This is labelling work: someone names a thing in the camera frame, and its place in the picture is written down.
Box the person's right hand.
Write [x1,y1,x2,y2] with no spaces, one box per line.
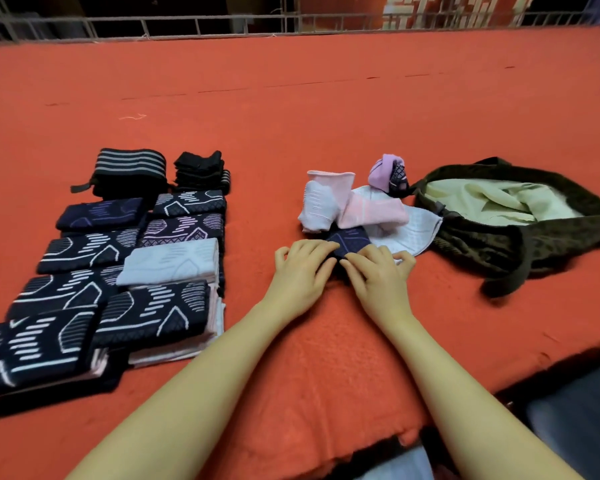
[340,245,417,334]

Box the person's left hand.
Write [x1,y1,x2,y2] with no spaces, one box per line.
[263,239,338,321]

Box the single navy striped sock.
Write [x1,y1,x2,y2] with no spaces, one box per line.
[325,225,373,286]

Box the single pale pink sock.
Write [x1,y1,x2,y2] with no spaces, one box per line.
[298,171,356,234]
[130,289,224,354]
[338,185,409,231]
[20,347,111,388]

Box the single black purple-lined sock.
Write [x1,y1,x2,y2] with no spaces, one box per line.
[138,213,225,248]

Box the single black grey-striped sock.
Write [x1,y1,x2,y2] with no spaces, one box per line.
[152,189,227,218]

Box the single black white-patterned sock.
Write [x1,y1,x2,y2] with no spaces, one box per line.
[37,229,141,274]
[7,265,126,321]
[92,281,213,348]

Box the single navy blue-lined sock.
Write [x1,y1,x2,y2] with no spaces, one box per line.
[56,197,149,233]

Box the single navy purple-cuffed sock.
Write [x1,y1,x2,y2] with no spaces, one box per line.
[0,349,131,417]

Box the single black white-lined sock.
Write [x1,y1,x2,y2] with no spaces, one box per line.
[0,309,99,399]

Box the person's right forearm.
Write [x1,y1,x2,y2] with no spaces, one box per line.
[385,315,581,480]

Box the person's left forearm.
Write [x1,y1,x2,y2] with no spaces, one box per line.
[68,299,296,480]

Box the person's pale blue clothing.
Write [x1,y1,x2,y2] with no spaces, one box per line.
[355,445,436,480]

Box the single purple black sock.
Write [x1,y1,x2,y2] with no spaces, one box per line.
[368,153,411,197]

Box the dark grey seat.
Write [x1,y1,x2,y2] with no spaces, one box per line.
[528,359,600,480]

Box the red banner with white print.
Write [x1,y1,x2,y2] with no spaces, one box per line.
[300,0,541,31]

